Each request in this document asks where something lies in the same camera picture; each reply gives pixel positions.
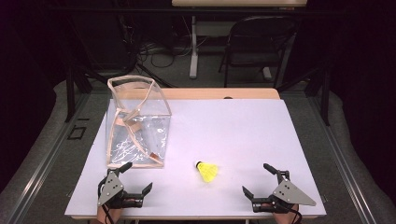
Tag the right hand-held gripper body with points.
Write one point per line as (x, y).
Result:
(291, 195)

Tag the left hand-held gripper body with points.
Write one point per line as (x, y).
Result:
(111, 187)

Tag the transparent bag with beige trim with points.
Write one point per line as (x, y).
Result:
(140, 140)

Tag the yellow shuttlecock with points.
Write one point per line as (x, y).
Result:
(208, 171)

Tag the person's right hand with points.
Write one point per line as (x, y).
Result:
(284, 217)

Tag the person's left hand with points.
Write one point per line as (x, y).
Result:
(115, 215)

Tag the black floor socket plate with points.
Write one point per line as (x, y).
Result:
(77, 132)

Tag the black metal stand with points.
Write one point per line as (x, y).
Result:
(326, 99)
(70, 93)

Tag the black folding chair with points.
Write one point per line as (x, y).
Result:
(249, 60)

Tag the white-legged desk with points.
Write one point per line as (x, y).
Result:
(194, 56)

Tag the aluminium floor rail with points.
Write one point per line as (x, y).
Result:
(46, 158)
(345, 161)

